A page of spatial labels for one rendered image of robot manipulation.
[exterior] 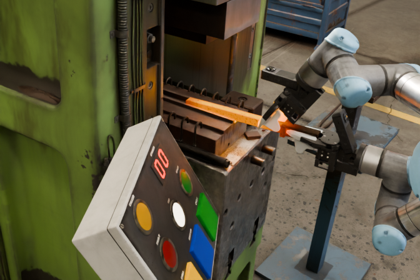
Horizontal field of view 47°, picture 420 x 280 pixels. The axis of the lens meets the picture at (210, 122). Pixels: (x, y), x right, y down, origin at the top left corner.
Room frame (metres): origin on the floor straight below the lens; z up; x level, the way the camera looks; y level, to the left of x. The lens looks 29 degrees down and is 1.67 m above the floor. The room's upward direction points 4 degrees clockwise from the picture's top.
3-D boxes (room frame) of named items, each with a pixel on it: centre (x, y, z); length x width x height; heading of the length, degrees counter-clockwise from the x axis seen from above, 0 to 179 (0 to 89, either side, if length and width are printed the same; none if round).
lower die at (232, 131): (1.32, 0.12, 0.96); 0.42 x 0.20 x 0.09; 62
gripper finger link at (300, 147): (1.13, -0.25, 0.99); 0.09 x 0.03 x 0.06; 65
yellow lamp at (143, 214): (0.58, 0.09, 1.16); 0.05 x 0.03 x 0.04; 152
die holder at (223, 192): (1.37, 0.10, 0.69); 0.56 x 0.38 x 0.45; 62
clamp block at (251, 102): (1.40, -0.10, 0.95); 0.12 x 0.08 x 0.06; 62
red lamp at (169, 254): (0.58, 0.05, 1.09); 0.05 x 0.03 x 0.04; 152
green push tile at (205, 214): (0.78, -0.01, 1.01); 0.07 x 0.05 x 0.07; 177
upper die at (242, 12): (1.32, 0.12, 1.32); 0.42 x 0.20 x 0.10; 62
